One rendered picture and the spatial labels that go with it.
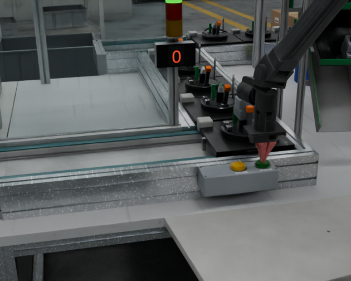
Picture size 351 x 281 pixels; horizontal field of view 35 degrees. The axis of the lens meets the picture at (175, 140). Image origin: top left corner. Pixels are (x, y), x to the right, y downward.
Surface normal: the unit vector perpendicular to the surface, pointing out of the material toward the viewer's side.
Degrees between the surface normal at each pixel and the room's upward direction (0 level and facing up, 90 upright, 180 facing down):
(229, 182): 90
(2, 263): 90
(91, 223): 0
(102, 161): 0
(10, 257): 90
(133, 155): 0
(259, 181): 90
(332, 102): 45
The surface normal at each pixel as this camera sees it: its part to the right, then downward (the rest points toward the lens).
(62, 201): 0.21, 0.38
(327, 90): 0.01, -0.38
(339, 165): -0.01, -0.92
